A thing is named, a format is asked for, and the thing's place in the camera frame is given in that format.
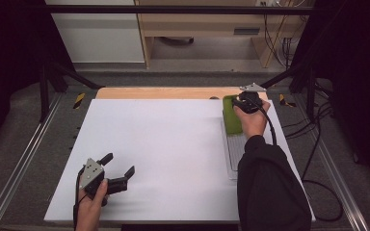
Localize black metal stand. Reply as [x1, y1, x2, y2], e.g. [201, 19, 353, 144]
[39, 60, 105, 123]
[259, 61, 318, 123]

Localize person's right hand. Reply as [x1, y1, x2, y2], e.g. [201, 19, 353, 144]
[233, 98, 272, 141]

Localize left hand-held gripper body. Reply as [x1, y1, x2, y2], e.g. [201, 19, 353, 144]
[78, 157, 129, 207]

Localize white table board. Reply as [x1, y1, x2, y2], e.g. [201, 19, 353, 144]
[43, 98, 317, 224]

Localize aluminium rail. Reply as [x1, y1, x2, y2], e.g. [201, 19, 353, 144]
[0, 91, 65, 231]
[293, 92, 370, 231]

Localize black curved object under desk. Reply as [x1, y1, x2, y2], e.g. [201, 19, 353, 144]
[158, 36, 196, 46]

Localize wooden table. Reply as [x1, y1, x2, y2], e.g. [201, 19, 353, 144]
[94, 86, 269, 101]

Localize white cabinet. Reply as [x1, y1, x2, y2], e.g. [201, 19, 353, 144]
[44, 0, 146, 64]

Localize clear plastic packaging tray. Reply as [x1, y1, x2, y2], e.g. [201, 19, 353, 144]
[220, 117, 249, 181]

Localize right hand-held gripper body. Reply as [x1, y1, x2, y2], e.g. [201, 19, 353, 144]
[231, 82, 268, 116]

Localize black floor cables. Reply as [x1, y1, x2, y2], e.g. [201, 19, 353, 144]
[281, 79, 335, 181]

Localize black horizontal frame bar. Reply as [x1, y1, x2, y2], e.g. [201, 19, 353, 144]
[43, 4, 316, 15]

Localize hanging cable bundle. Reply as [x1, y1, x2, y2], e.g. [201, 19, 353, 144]
[262, 13, 304, 69]

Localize yellow black striped tape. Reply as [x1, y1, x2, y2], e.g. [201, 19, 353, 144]
[278, 92, 297, 109]
[72, 92, 87, 111]

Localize person's left hand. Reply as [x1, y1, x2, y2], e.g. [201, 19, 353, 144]
[75, 178, 110, 231]

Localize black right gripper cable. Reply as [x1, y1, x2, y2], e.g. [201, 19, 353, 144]
[251, 97, 345, 223]

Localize wooden desk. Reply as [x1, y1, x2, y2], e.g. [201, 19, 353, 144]
[134, 0, 310, 69]

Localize grey desk label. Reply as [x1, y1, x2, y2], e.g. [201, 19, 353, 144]
[233, 27, 261, 36]

